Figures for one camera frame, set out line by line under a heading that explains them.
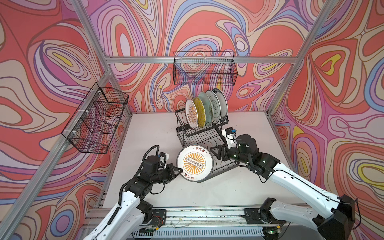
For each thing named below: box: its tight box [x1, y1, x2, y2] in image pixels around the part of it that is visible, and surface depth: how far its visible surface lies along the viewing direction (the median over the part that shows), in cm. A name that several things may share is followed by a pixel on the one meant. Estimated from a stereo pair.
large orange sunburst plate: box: [176, 144, 214, 183], surface depth 79 cm
